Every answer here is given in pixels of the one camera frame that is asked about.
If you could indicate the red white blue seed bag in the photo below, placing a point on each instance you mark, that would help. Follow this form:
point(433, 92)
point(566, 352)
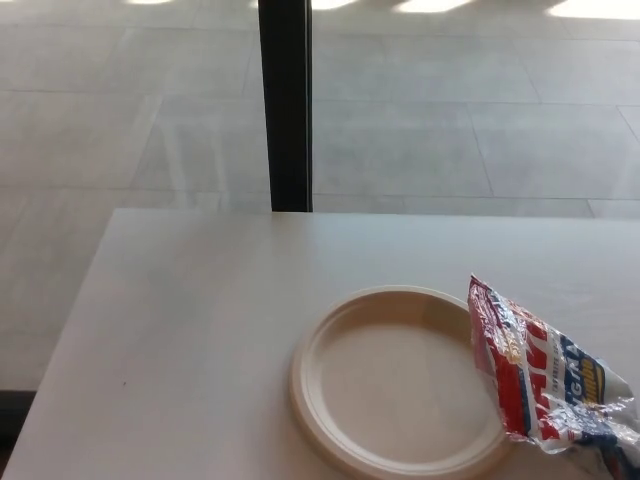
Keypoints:
point(540, 370)

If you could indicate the round beige paper plate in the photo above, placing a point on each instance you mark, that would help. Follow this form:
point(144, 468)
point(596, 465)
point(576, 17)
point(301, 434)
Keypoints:
point(390, 390)

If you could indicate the black vertical window frame post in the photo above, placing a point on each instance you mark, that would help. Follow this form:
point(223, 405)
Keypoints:
point(286, 100)

